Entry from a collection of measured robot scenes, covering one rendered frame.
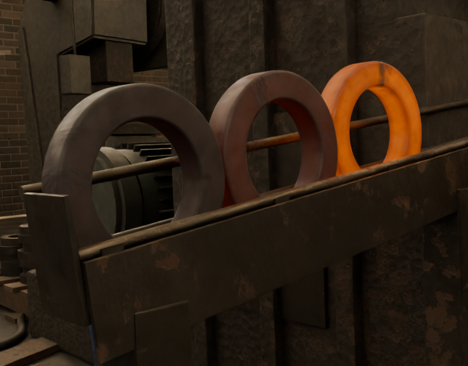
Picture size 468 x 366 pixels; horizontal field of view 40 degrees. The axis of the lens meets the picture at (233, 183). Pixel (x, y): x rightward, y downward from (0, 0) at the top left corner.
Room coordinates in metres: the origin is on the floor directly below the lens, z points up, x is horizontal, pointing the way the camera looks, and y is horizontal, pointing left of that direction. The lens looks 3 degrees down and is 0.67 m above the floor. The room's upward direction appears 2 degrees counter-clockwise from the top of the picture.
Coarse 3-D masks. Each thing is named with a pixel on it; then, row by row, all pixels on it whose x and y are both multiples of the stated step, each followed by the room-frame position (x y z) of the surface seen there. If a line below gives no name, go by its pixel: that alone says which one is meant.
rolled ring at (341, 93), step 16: (352, 64) 0.83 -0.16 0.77; (368, 64) 0.81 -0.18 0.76; (384, 64) 0.83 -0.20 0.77; (336, 80) 0.80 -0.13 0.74; (352, 80) 0.79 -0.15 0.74; (368, 80) 0.81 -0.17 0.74; (384, 80) 0.83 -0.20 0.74; (400, 80) 0.85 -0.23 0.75; (336, 96) 0.77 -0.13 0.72; (352, 96) 0.79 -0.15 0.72; (384, 96) 0.86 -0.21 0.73; (400, 96) 0.85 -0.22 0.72; (336, 112) 0.77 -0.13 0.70; (400, 112) 0.86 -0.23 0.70; (416, 112) 0.87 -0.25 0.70; (336, 128) 0.77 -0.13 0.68; (400, 128) 0.87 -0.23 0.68; (416, 128) 0.87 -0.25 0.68; (400, 144) 0.87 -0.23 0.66; (416, 144) 0.87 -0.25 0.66; (352, 160) 0.79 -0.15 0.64; (384, 160) 0.87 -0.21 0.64
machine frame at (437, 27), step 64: (192, 0) 1.44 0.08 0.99; (256, 0) 1.28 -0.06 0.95; (320, 0) 1.20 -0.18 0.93; (384, 0) 1.10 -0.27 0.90; (448, 0) 1.20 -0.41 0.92; (192, 64) 1.44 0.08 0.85; (256, 64) 1.29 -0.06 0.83; (320, 64) 1.21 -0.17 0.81; (448, 64) 1.09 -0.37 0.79; (256, 128) 1.29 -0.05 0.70; (384, 128) 1.11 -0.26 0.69; (448, 128) 1.09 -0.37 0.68; (384, 256) 1.11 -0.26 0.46; (256, 320) 1.35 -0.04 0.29; (320, 320) 1.21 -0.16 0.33; (384, 320) 1.11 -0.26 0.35
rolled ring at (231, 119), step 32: (224, 96) 0.67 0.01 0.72; (256, 96) 0.67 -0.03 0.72; (288, 96) 0.70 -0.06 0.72; (320, 96) 0.74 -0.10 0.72; (224, 128) 0.64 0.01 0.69; (320, 128) 0.74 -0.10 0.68; (224, 160) 0.64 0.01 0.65; (320, 160) 0.74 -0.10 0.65; (224, 192) 0.65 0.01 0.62; (256, 192) 0.67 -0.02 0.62
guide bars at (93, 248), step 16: (464, 144) 0.93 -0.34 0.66; (400, 160) 0.82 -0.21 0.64; (416, 160) 0.84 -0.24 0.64; (336, 176) 0.73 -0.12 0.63; (352, 176) 0.75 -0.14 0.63; (288, 192) 0.67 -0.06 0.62; (304, 192) 0.69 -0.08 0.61; (224, 208) 0.61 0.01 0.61; (240, 208) 0.62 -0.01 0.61; (256, 208) 0.64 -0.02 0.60; (176, 224) 0.57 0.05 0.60; (192, 224) 0.58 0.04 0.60; (112, 240) 0.53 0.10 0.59; (128, 240) 0.54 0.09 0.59; (144, 240) 0.55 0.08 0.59; (80, 256) 0.50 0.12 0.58; (96, 256) 0.51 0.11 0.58
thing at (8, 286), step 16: (0, 240) 2.75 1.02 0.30; (16, 240) 2.71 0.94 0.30; (0, 256) 2.74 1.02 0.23; (16, 256) 2.71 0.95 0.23; (32, 256) 2.53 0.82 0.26; (0, 272) 2.76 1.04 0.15; (16, 272) 2.71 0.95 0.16; (0, 288) 2.72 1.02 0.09; (16, 288) 2.49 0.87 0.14; (0, 304) 2.79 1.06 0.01; (16, 304) 2.59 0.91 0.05; (16, 320) 2.48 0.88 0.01
